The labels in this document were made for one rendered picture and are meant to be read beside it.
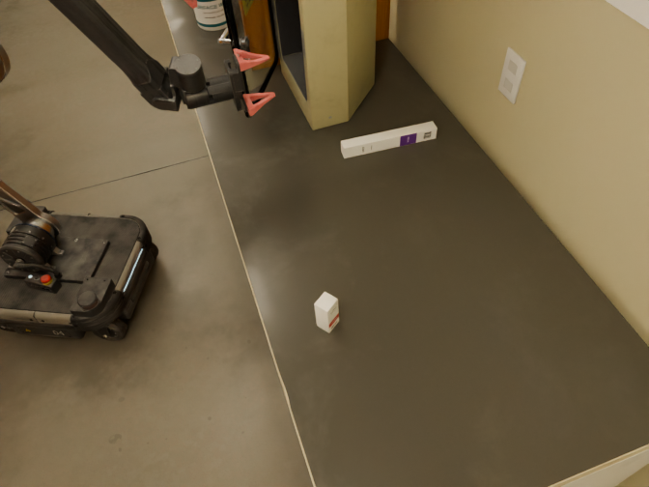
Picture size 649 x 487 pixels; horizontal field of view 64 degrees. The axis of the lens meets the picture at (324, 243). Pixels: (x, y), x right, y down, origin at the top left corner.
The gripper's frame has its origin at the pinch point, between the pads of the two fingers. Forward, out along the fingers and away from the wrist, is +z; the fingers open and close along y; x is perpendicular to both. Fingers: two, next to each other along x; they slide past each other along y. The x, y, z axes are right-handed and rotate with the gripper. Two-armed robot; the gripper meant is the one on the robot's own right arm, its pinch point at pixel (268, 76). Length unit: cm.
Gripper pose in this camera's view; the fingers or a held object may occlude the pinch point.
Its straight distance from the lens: 127.5
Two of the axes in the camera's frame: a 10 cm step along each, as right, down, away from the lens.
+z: 9.4, -2.9, 1.7
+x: -3.3, -7.1, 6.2
